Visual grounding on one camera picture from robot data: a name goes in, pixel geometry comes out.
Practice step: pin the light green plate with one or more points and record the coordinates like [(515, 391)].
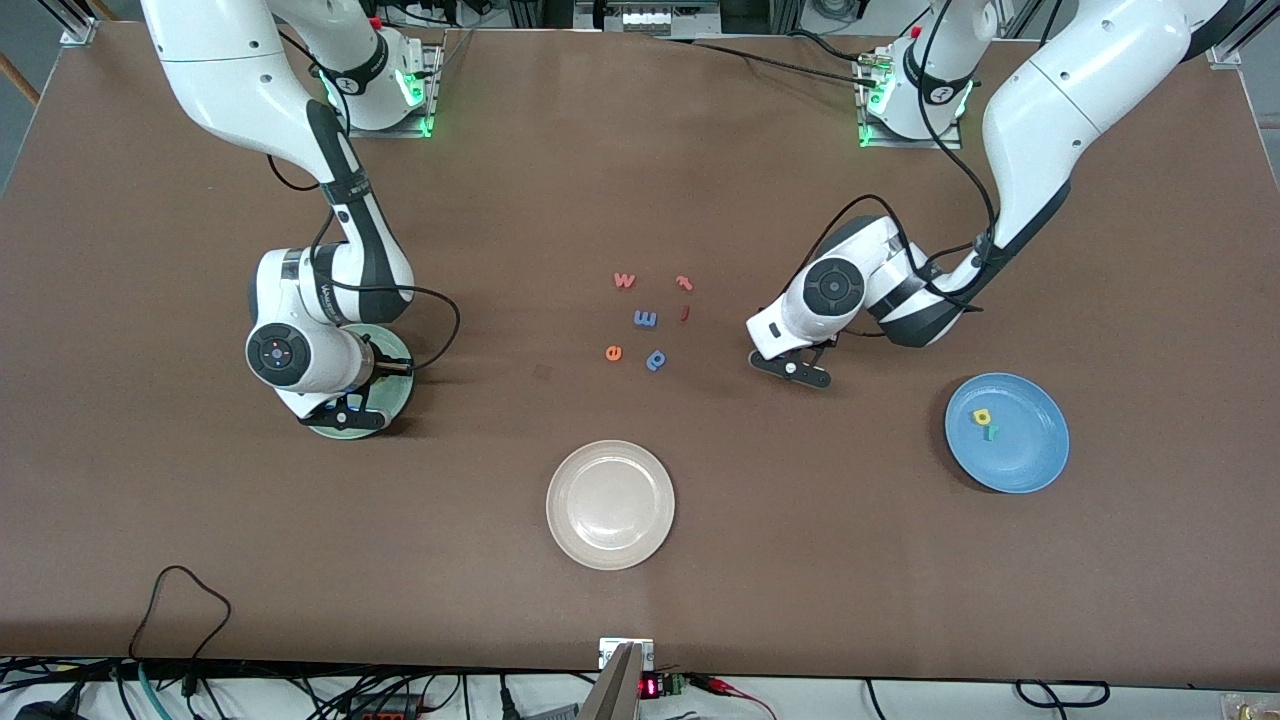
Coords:
[(395, 345)]

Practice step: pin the aluminium frame profile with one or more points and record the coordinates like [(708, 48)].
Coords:
[(75, 30), (1225, 55)]

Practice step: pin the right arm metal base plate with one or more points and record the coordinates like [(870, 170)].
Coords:
[(425, 125)]

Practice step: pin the grey electronics box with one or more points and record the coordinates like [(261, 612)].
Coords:
[(645, 18)]

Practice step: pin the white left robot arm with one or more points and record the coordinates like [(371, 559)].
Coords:
[(1050, 100)]

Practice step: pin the grey metal camera stand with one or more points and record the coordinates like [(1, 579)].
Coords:
[(615, 690)]

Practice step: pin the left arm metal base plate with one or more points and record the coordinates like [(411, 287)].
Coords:
[(950, 143)]

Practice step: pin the beige plate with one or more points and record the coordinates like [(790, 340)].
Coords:
[(610, 505)]

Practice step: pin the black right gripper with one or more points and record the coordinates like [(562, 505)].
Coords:
[(381, 378)]

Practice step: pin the blue letter m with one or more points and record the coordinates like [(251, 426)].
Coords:
[(645, 318)]

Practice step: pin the blue plate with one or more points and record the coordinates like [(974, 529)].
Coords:
[(1020, 460)]

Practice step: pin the brown wooden stick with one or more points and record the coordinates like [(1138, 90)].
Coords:
[(20, 78)]

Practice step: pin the blue letter p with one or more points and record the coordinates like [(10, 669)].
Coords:
[(656, 360)]

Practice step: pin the red LED display board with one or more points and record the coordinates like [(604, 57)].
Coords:
[(650, 687)]

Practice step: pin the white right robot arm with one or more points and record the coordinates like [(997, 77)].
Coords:
[(300, 355)]

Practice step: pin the white tag plate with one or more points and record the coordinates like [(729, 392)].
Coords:
[(605, 650)]

